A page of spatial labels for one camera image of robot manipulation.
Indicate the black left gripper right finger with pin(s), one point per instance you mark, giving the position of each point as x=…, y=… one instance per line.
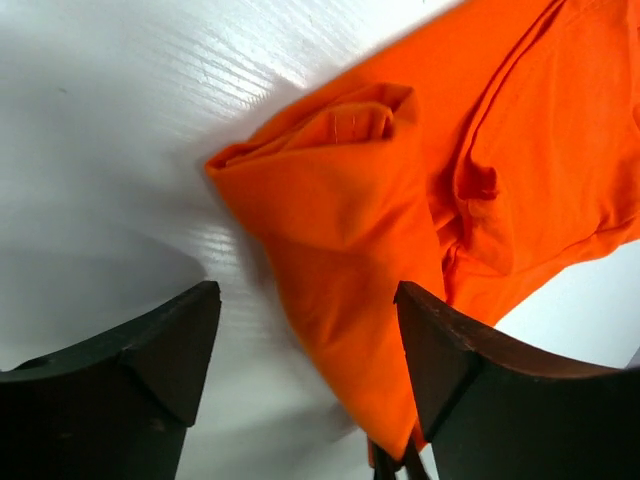
x=494, y=407

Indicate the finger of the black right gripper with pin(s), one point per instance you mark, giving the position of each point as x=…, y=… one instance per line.
x=383, y=465
x=413, y=464

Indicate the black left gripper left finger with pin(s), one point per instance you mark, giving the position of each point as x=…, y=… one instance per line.
x=117, y=405

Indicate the orange t-shirt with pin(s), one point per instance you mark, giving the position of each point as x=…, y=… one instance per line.
x=477, y=157

